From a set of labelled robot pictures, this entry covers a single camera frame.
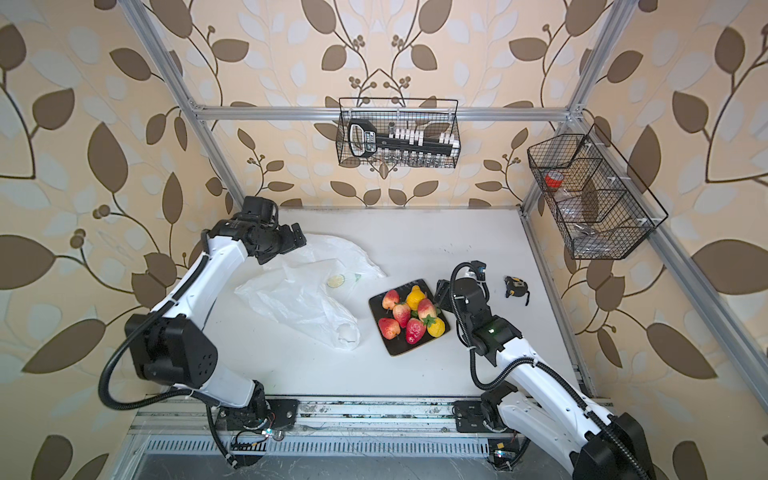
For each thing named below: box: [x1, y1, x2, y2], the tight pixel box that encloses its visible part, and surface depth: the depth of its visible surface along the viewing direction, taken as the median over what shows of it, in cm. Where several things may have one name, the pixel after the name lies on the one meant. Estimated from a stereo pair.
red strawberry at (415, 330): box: [405, 318, 427, 345], surface depth 86 cm
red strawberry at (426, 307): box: [418, 298, 437, 320], surface depth 85 cm
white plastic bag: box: [234, 234, 386, 350], surface depth 86 cm
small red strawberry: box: [392, 302, 411, 329], surface depth 89 cm
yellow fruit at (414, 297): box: [406, 285, 426, 311], surface depth 91 cm
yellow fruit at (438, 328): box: [427, 317, 445, 337], surface depth 85 cm
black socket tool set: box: [348, 119, 460, 158], surface depth 84 cm
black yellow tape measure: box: [504, 276, 530, 306], surface depth 98 cm
